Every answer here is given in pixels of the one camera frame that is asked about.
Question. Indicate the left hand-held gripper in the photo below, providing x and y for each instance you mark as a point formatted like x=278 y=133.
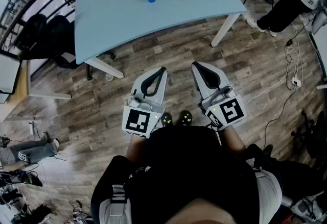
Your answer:
x=136 y=121

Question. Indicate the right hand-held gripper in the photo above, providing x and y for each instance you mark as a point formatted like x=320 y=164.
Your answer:
x=231 y=112

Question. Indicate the person's right forearm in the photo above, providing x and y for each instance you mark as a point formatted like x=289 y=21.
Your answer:
x=233 y=138

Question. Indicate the person's left forearm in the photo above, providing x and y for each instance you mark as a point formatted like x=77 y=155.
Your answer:
x=138 y=149

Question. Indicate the person's left shoe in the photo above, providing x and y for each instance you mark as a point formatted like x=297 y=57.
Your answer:
x=166 y=119

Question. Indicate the person's shoe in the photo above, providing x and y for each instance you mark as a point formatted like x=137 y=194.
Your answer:
x=166 y=119
x=185 y=118

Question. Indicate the person's right shoe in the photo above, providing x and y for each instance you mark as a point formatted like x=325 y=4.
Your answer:
x=185 y=118

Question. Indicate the white table leg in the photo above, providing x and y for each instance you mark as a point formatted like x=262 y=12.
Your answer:
x=224 y=30
x=107 y=68

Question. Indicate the white power strip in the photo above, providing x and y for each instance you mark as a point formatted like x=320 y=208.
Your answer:
x=296 y=81

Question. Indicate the black power adapter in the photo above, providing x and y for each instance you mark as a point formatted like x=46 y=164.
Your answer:
x=289 y=42

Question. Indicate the person's black shirt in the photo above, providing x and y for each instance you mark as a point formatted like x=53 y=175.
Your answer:
x=184 y=167

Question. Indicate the black mesh office chair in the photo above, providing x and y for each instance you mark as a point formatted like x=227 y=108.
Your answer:
x=60 y=36
x=33 y=31

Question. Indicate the black rolling chair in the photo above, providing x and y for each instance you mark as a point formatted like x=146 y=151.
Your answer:
x=316 y=136

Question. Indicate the white framed wooden desk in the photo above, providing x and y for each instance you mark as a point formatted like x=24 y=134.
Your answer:
x=15 y=108

